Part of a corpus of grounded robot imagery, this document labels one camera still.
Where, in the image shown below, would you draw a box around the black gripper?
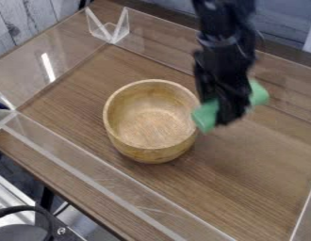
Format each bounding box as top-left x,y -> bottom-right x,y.
194,34 -> 256,125

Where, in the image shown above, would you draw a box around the green rectangular block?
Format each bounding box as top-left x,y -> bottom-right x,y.
191,79 -> 270,134

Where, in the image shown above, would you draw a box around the brown wooden bowl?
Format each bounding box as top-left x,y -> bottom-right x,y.
103,79 -> 199,164

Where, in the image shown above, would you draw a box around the clear acrylic tray walls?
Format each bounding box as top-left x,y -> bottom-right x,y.
0,1 -> 311,241

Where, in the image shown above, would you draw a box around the black metal bracket with screw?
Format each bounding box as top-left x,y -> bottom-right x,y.
35,213 -> 87,241

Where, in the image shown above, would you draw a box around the black cable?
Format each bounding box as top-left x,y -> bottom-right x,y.
0,205 -> 55,241

